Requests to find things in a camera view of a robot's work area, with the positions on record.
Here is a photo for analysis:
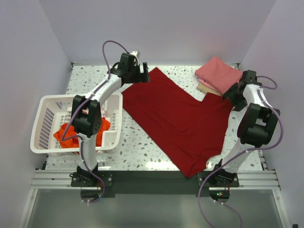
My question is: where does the aluminium extrusion rail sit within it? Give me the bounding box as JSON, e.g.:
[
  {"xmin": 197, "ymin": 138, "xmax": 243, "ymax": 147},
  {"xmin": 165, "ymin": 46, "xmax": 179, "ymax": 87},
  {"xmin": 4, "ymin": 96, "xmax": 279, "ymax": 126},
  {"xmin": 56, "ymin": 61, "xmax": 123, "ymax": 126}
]
[{"xmin": 31, "ymin": 170, "xmax": 281, "ymax": 190}]

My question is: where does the dark red t-shirt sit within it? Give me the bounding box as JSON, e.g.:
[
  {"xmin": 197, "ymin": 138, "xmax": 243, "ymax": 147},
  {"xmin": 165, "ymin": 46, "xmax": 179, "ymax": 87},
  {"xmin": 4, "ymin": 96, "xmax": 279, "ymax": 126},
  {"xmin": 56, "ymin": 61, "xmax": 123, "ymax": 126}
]
[{"xmin": 122, "ymin": 67, "xmax": 233, "ymax": 178}]

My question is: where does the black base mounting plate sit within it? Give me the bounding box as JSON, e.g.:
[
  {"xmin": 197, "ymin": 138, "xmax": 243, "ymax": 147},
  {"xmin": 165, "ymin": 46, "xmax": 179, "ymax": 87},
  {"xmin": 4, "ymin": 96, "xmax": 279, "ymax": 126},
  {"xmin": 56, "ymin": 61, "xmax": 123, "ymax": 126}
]
[{"xmin": 69, "ymin": 171, "xmax": 240, "ymax": 199}]

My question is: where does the orange t-shirt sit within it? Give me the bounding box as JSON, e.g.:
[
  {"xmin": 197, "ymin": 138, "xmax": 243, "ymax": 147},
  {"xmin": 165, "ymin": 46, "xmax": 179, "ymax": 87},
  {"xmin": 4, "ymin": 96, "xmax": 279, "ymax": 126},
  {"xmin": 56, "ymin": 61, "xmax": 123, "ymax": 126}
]
[{"xmin": 53, "ymin": 118, "xmax": 111, "ymax": 149}]

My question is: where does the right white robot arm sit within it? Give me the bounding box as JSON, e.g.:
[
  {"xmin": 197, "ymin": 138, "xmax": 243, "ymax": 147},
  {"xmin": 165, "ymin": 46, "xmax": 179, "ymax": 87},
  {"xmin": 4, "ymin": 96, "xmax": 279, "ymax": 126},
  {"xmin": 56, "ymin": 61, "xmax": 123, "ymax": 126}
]
[{"xmin": 210, "ymin": 70, "xmax": 280, "ymax": 187}]

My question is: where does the folded pink t-shirt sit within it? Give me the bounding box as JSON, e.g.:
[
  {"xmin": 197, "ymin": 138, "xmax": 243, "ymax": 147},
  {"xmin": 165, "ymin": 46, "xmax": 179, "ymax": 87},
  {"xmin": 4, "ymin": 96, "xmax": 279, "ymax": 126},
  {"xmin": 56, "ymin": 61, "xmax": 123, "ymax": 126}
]
[{"xmin": 195, "ymin": 57, "xmax": 243, "ymax": 95}]

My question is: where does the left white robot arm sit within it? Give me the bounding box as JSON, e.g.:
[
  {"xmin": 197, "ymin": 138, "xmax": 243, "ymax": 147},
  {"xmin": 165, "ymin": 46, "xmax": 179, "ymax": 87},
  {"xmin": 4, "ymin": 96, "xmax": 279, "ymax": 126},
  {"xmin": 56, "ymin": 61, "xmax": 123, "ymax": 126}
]
[{"xmin": 70, "ymin": 51, "xmax": 150, "ymax": 188}]

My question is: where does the folded beige t-shirt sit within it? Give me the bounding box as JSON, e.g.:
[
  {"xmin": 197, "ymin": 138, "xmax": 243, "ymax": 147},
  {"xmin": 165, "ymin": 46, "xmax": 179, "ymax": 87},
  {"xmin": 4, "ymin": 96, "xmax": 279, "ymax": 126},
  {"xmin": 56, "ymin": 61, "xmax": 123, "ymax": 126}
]
[{"xmin": 197, "ymin": 78, "xmax": 221, "ymax": 96}]

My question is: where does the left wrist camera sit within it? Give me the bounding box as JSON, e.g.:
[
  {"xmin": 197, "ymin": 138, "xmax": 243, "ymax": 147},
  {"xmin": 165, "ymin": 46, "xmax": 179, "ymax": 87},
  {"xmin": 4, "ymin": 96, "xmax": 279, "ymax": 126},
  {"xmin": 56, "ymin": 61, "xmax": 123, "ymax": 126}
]
[{"xmin": 129, "ymin": 51, "xmax": 140, "ymax": 65}]

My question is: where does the white plastic laundry basket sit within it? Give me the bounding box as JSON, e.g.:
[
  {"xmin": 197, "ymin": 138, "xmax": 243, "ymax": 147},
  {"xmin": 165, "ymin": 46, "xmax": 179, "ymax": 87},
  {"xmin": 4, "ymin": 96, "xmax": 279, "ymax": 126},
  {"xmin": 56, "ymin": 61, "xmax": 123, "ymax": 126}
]
[{"xmin": 30, "ymin": 93, "xmax": 123, "ymax": 156}]

